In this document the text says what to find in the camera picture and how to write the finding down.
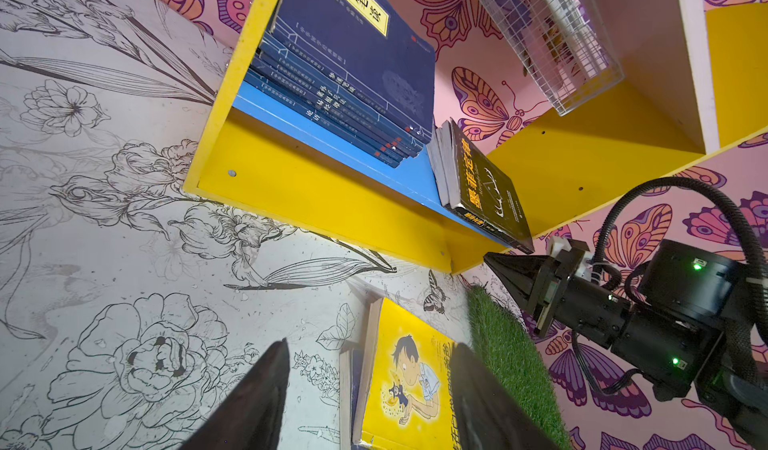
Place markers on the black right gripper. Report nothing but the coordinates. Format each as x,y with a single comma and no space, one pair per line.
487,416

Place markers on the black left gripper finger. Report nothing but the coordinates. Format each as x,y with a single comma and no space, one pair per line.
250,417

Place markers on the black book yellow title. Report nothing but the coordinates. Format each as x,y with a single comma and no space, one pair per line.
482,194

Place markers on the purple portrait cover book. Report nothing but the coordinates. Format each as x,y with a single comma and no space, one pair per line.
437,162

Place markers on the blue book yellow label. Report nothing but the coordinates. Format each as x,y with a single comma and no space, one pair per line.
274,49

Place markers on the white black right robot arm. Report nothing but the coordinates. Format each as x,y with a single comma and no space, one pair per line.
683,323

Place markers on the green artificial grass mat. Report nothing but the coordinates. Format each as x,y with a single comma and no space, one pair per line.
504,346

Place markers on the purple book under portrait book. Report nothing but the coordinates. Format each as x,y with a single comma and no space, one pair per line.
350,368

